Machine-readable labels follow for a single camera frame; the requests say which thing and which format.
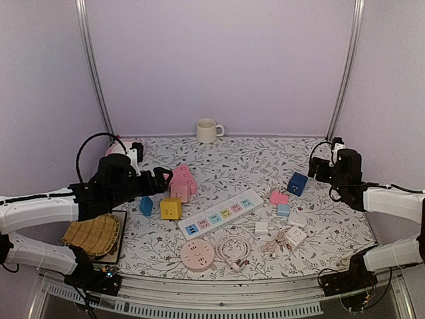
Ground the pink plate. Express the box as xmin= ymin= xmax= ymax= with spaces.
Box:
xmin=105 ymin=140 xmax=133 ymax=156

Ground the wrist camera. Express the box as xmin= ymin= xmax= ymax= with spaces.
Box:
xmin=126 ymin=141 xmax=143 ymax=176
xmin=329 ymin=137 xmax=346 ymax=167

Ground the cyan cube socket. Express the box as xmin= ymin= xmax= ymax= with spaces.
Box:
xmin=139 ymin=196 xmax=153 ymax=217

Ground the thin pink charging cable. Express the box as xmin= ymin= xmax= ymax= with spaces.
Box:
xmin=258 ymin=231 xmax=295 ymax=257

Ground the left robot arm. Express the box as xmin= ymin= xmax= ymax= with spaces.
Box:
xmin=1 ymin=154 xmax=173 ymax=288

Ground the white delixi socket adapter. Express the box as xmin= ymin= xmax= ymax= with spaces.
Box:
xmin=285 ymin=226 xmax=307 ymax=251

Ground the white square adapter plug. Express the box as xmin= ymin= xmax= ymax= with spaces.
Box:
xmin=288 ymin=213 xmax=307 ymax=229

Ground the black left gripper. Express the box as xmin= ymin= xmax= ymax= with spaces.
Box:
xmin=108 ymin=166 xmax=173 ymax=209

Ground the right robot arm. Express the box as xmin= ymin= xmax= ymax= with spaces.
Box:
xmin=307 ymin=148 xmax=424 ymax=290

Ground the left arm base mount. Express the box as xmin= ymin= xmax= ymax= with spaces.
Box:
xmin=64 ymin=264 xmax=123 ymax=296

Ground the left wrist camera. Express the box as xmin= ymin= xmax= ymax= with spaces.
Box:
xmin=126 ymin=141 xmax=143 ymax=176

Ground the yellow cube socket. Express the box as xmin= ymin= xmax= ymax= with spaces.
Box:
xmin=160 ymin=197 xmax=182 ymax=220

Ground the white long power strip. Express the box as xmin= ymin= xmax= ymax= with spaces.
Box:
xmin=177 ymin=189 xmax=264 ymax=241

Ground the light blue charger plug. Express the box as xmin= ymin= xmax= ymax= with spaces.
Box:
xmin=276 ymin=203 xmax=290 ymax=217

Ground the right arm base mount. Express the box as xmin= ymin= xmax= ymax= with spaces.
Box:
xmin=317 ymin=266 xmax=378 ymax=296

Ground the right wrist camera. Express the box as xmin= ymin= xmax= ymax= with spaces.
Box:
xmin=329 ymin=137 xmax=346 ymax=167

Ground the aluminium frame post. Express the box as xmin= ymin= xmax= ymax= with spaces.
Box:
xmin=75 ymin=0 xmax=115 ymax=134
xmin=325 ymin=0 xmax=365 ymax=141

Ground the white charger plug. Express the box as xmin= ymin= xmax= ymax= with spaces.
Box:
xmin=254 ymin=221 xmax=269 ymax=235

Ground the pink cube socket front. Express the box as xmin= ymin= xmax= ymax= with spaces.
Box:
xmin=170 ymin=183 xmax=191 ymax=203

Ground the woven bamboo basket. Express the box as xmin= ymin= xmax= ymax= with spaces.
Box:
xmin=62 ymin=214 xmax=120 ymax=257

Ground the dark blue cube socket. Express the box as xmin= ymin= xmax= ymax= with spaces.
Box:
xmin=287 ymin=172 xmax=308 ymax=197

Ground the cream ceramic mug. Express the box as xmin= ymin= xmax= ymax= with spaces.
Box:
xmin=196 ymin=118 xmax=225 ymax=144

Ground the right aluminium frame post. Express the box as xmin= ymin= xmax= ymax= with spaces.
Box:
xmin=325 ymin=0 xmax=365 ymax=141

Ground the pink triangular power strip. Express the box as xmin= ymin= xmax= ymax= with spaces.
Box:
xmin=170 ymin=164 xmax=197 ymax=194

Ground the pink coiled power cord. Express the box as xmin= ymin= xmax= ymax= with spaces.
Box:
xmin=214 ymin=235 xmax=256 ymax=272

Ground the left aluminium frame post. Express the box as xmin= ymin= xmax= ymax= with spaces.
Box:
xmin=75 ymin=0 xmax=115 ymax=134

